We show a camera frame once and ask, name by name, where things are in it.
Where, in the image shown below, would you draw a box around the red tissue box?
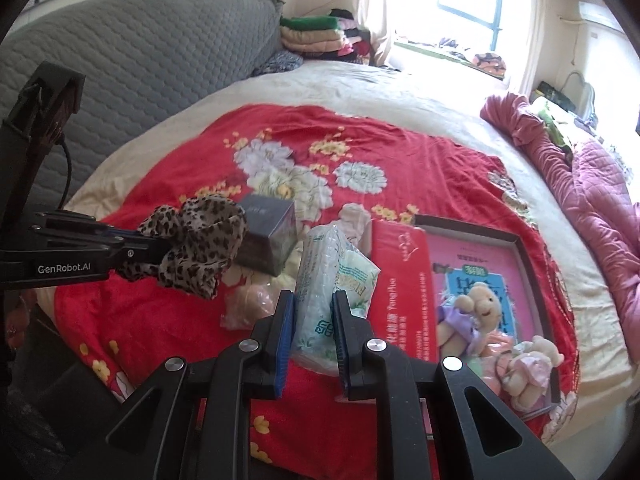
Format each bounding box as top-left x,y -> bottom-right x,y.
368,220 -> 438,362

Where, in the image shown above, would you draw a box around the leopard print scrunchie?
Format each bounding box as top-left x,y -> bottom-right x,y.
116,195 -> 248,300

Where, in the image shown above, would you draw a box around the teddy bear purple dress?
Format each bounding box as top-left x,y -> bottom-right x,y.
436,282 -> 502,358

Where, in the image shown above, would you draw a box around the green white tissue pack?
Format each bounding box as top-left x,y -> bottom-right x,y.
335,249 -> 380,318

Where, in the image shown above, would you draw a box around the pink hair tie pack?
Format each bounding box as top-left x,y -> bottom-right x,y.
468,330 -> 514,393

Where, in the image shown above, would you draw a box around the teddy bear pink dress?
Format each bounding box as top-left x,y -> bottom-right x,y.
501,335 -> 564,413

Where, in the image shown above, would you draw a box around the operator left hand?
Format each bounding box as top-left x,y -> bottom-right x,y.
6,289 -> 37,350

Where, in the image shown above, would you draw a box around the pink puff in bag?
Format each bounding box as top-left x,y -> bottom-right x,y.
220,284 -> 279,330

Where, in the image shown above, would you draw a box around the red floral blanket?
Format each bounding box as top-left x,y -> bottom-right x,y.
54,105 -> 579,479

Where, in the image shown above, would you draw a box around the dark blue square box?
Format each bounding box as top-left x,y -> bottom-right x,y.
235,194 -> 297,276

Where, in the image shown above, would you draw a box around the pink book tray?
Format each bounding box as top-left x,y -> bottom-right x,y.
414,214 -> 565,420

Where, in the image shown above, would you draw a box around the grey quilted headboard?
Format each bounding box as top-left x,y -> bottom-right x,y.
1,0 -> 283,206

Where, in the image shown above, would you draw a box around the dark patterned pillow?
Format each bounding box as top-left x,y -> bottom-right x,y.
252,50 -> 304,77

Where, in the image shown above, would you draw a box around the beige bed sheet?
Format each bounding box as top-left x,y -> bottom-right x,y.
67,63 -> 639,444

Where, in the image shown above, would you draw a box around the pink quilted duvet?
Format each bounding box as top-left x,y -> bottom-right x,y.
480,93 -> 639,362

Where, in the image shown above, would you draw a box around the folded blankets stack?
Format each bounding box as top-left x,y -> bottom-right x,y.
280,9 -> 372,65

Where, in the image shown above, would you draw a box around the clothes on window sill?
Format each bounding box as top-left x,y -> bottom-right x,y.
395,38 -> 506,80

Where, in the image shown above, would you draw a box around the left beige curtain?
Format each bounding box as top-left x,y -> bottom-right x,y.
354,0 -> 396,66

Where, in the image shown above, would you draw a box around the beige curtain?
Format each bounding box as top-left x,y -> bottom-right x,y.
512,0 -> 548,96
354,0 -> 396,66

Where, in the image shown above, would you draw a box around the right beige curtain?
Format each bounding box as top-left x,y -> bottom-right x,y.
512,0 -> 548,96

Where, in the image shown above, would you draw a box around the white air conditioner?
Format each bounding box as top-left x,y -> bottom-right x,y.
578,1 -> 624,34

